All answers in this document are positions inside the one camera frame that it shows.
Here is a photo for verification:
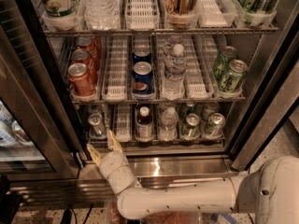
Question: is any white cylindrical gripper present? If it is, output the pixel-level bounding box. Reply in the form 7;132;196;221
87;129;138;195

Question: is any silver redbull can front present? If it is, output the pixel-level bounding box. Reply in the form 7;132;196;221
88;113;107;136

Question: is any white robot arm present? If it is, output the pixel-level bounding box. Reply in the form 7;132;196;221
87;130;299;224

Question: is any steel fridge base grille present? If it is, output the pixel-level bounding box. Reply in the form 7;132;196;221
10;156;231;206

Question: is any empty white shelf tray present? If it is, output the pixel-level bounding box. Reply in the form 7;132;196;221
102;36;128;102

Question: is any glass fridge door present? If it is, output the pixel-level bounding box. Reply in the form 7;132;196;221
0;0;82;181

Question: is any front red soda can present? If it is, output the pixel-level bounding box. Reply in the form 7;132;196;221
67;63;95;97

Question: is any red soda can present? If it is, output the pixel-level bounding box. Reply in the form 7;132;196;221
71;49;98;84
67;63;95;97
76;36;100;70

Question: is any bottom shelf water bottle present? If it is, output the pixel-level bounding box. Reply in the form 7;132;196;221
159;106;178;141

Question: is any shelf water bottle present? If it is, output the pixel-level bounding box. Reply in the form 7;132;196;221
164;44;187;94
83;0;120;31
159;106;178;141

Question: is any front blue pepsi can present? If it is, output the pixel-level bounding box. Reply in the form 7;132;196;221
133;62;153;94

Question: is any blue pepsi can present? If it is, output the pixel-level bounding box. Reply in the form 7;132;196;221
132;46;151;63
133;62;153;94

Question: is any bottom green can left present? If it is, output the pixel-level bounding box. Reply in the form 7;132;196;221
181;113;200;140

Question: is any middle red soda can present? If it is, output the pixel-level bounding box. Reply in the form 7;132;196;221
71;49;98;84

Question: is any rear blue pepsi can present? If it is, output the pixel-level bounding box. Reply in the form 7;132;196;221
132;46;151;63

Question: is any rear red soda can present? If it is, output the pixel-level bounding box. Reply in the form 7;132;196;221
76;36;100;70

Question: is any middle shelf water bottle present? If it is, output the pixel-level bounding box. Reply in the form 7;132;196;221
164;44;187;94

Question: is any bottom green can right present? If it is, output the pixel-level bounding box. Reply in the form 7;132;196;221
204;113;225;137

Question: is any top shelf water bottle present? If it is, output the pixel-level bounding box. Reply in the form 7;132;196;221
83;0;120;31

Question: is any front green soda can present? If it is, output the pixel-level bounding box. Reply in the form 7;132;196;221
218;60;248;93

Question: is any green soda can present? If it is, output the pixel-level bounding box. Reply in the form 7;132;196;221
218;60;248;93
212;46;238;81

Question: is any rear green soda can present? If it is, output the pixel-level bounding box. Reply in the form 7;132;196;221
212;46;238;81

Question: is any dark juice bottle white cap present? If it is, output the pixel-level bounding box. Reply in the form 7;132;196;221
136;106;153;140

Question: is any clear plastic bin on floor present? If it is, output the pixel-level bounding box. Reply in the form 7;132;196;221
103;198;204;224

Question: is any blue tape cross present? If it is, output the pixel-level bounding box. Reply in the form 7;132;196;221
210;213;237;224

